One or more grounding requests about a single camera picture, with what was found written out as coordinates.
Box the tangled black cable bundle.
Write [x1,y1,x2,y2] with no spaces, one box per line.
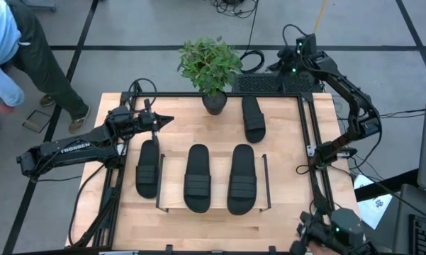
[211,0,259,19]

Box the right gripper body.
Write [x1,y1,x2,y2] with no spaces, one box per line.
[274,33,320,84]

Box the yellow cable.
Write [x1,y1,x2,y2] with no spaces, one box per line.
[313,0,329,33]

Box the thin black cable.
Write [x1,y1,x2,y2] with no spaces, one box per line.
[375,108,426,123]

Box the black perforated metal case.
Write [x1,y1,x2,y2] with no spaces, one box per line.
[232,72,323,94]

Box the coiled black cable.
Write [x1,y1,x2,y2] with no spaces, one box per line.
[239,48,266,74]

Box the person's hand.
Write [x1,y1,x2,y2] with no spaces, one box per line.
[307,242,329,255]

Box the black rubber slide sandal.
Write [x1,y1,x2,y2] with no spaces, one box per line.
[135,139,161,200]
[183,143,212,214]
[241,95,267,144]
[227,143,258,216]

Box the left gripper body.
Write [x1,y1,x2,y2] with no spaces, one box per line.
[137,98,162,157]

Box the black aluminium table frame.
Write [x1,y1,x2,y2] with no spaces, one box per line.
[66,79,368,255]

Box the grey desk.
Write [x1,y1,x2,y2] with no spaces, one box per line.
[392,183,426,255]

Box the white printed paper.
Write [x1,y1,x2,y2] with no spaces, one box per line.
[353,174,395,230]

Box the wooden shelf black metal frame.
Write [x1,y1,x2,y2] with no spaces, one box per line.
[155,153,272,213]

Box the black keyboard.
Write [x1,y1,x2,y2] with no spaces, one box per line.
[408,213,426,255]

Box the grey table foot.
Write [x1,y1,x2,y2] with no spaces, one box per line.
[21,0,57,11]

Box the person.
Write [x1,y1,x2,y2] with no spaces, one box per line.
[0,0,92,135]

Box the green plant in black pot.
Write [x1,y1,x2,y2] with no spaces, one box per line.
[176,35,244,116]

